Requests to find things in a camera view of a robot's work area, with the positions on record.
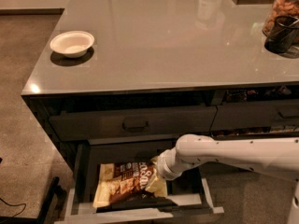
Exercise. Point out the top left drawer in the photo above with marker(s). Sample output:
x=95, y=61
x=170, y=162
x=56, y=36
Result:
x=127, y=123

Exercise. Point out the white paper bowl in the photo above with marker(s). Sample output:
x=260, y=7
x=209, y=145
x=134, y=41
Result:
x=72, y=44

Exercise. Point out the black mesh cup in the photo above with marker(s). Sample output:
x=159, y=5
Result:
x=282, y=34

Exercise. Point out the glass snack jar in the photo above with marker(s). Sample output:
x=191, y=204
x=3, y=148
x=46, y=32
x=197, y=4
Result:
x=280, y=8

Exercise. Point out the brown chip bag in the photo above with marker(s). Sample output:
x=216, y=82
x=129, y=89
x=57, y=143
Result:
x=126, y=181

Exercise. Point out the top right drawer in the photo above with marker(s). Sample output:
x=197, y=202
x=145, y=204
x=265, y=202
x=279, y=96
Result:
x=256, y=114

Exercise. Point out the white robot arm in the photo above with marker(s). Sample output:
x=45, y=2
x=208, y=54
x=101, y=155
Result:
x=277, y=157

